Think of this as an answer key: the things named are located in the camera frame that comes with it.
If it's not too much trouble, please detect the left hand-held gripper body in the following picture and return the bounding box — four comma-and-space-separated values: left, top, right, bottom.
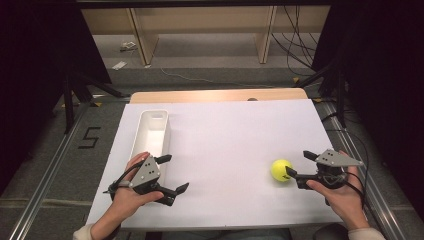
128, 155, 165, 197

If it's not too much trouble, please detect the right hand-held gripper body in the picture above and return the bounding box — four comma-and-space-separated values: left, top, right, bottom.
295, 149, 365, 191

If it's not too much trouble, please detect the yellow tennis ball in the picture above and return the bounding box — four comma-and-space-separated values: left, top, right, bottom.
270, 158, 294, 183

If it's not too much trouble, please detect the person's left hand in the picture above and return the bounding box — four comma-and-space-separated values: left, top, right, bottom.
105, 151, 165, 224

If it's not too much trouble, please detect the person's right hand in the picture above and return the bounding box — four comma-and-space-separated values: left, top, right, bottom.
305, 150, 372, 232

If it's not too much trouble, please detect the white plastic bin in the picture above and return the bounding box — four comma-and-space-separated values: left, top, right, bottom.
128, 109, 172, 186

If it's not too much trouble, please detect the white board sheet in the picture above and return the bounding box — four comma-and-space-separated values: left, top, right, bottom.
85, 99, 344, 231

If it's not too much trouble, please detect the black tripod stand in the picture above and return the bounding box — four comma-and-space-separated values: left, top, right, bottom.
61, 71, 132, 135
294, 59, 348, 129

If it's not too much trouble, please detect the black curtain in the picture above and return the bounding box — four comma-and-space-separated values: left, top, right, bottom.
0, 0, 113, 196
311, 0, 424, 213

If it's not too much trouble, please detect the small white packet litter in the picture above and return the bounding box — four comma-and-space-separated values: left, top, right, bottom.
119, 40, 139, 53

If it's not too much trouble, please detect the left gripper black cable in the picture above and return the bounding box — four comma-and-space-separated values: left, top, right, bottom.
103, 161, 148, 201

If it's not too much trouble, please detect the metal floor rail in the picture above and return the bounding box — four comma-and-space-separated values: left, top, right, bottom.
7, 99, 92, 240
319, 99, 408, 240

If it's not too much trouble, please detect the bundle of black cables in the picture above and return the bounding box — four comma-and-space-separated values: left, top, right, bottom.
270, 4, 322, 78

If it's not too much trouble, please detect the wooden bench frame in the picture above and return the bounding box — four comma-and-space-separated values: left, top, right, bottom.
81, 4, 331, 67

